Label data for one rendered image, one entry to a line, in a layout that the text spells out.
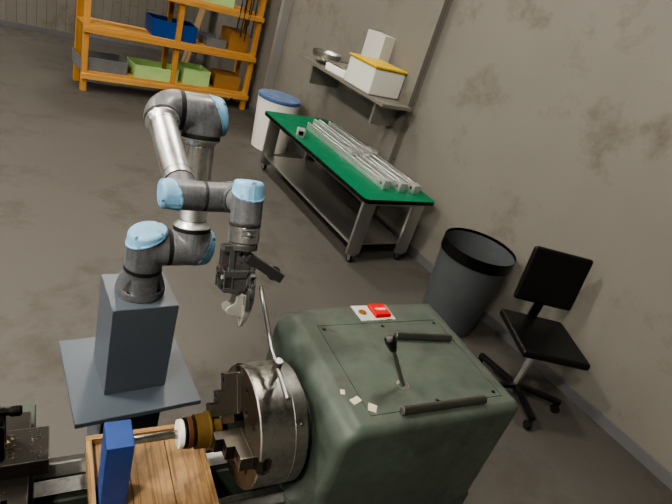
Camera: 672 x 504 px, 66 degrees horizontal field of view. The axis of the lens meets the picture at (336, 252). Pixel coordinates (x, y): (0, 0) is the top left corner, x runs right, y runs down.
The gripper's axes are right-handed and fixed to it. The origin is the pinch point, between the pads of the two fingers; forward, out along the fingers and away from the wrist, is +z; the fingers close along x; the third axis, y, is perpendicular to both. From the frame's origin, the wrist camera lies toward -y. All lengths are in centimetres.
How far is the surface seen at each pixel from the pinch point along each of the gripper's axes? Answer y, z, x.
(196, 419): 10.7, 23.8, 3.3
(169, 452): 12.4, 43.0, -13.6
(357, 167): -209, -34, -299
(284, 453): -7.1, 27.4, 17.9
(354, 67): -217, -129, -344
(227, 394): 2.6, 19.3, 1.1
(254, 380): -1.7, 12.9, 7.4
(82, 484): 34, 46, -11
